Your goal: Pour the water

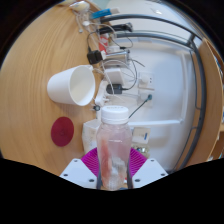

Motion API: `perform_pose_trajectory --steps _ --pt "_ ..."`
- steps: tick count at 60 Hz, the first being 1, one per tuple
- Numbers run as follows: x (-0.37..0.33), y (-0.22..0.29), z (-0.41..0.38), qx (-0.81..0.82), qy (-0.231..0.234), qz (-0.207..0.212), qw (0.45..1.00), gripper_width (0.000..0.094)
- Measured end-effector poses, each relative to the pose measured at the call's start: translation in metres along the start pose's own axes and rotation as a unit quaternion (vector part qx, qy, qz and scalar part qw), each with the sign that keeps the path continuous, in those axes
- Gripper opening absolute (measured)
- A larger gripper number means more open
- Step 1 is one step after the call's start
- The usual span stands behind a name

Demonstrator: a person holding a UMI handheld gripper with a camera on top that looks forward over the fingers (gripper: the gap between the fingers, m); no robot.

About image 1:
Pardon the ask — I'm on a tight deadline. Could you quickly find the white desk lamp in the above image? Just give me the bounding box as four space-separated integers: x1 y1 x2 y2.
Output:
127 118 184 128

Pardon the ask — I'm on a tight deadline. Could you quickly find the white tissue box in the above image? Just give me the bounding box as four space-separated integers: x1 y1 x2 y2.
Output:
82 119 102 154

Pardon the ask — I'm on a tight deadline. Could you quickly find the white wall socket with plug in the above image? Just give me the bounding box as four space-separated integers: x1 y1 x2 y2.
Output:
138 91 154 108

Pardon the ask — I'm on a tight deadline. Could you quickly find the white charger block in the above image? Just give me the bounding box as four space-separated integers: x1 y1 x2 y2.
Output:
105 67 124 84

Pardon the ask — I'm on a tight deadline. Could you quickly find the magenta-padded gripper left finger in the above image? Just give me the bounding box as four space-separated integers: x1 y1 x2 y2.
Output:
59 147 103 190

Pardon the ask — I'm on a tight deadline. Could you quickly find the red white packet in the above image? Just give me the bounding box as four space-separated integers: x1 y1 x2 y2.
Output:
99 33 110 53

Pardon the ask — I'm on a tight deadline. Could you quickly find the white paper cup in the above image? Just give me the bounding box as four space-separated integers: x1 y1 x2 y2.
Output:
46 64 97 107

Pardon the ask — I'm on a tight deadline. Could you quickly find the black electric shaver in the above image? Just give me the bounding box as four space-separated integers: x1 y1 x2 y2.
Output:
98 22 134 35

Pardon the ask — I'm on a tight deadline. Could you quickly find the blue tube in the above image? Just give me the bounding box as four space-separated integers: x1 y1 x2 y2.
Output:
89 8 120 20

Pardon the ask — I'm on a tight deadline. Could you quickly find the black wall plug cable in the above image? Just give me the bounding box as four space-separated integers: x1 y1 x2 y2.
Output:
128 94 153 119

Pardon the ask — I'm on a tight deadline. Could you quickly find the black plug adapter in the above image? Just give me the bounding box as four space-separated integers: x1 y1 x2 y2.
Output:
105 83 124 95

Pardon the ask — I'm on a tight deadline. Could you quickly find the black charger block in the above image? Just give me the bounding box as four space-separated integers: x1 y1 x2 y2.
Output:
86 49 103 65

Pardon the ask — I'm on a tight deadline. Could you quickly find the white wall network box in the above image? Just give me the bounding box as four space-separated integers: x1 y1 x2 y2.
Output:
131 126 151 145

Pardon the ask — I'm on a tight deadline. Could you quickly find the flat round red coaster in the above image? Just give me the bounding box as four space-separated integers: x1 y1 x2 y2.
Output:
50 116 75 148

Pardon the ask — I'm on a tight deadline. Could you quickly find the clear bottle with white cap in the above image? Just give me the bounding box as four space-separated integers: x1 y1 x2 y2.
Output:
95 105 133 192

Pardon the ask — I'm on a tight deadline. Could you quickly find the beige robot figurine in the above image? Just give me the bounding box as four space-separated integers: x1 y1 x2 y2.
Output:
132 143 151 158

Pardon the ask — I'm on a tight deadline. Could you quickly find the white power strip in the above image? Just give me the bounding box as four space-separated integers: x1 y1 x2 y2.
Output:
94 79 110 108

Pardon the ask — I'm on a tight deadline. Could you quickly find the grey metal desk frame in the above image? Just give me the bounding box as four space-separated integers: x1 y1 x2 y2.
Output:
99 13 208 171

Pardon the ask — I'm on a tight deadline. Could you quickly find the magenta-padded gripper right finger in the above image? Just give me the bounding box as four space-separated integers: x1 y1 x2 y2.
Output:
126 147 169 190

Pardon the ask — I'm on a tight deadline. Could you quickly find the silver metal mug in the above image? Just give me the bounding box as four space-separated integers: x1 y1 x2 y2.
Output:
106 46 131 59

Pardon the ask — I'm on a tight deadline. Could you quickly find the white oval gadget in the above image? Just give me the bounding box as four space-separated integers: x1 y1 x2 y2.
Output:
69 0 90 13

